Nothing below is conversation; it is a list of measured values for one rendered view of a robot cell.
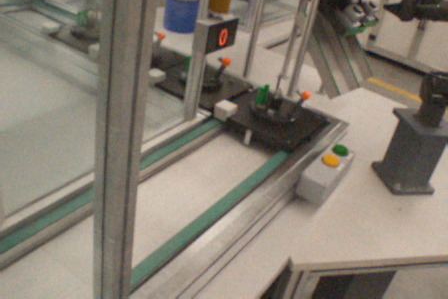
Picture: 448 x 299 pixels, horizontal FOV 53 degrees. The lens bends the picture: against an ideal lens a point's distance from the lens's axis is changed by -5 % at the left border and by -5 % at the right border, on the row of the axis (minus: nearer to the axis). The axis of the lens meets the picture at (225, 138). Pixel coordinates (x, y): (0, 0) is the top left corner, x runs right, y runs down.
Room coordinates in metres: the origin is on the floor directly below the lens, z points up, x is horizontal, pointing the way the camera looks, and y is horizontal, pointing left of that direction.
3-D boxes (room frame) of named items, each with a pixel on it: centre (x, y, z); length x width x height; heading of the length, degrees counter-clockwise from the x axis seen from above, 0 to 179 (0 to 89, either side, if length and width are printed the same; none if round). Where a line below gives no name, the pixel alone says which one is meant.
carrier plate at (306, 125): (1.16, -0.12, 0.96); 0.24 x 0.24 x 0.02; 62
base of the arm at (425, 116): (1.14, -0.53, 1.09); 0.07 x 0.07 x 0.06; 18
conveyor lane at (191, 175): (0.91, 0.04, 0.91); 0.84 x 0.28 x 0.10; 152
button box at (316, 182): (0.99, -0.27, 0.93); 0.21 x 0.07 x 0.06; 152
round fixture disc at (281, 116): (1.16, -0.12, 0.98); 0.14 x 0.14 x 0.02
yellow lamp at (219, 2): (1.05, 0.08, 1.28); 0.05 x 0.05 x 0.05
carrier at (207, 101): (1.28, 0.11, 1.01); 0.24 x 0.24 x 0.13; 62
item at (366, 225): (1.18, -0.52, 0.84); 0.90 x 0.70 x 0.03; 108
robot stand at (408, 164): (1.14, -0.53, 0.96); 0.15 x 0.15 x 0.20; 18
